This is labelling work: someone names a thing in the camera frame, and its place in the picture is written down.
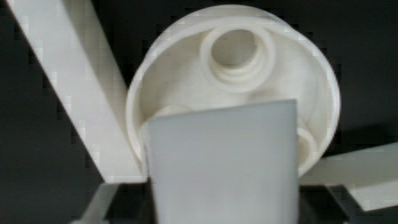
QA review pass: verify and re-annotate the white U-shaped obstacle wall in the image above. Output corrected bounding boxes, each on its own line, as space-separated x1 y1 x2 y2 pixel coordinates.
5 0 398 211

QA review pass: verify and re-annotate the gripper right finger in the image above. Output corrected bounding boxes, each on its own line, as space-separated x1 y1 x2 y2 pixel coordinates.
299 185 379 224

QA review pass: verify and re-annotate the white stool leg with tags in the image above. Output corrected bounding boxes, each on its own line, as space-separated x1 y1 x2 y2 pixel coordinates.
146 100 299 224

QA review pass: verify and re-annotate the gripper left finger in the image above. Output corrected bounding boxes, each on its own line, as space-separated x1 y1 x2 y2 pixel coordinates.
69 183 157 224

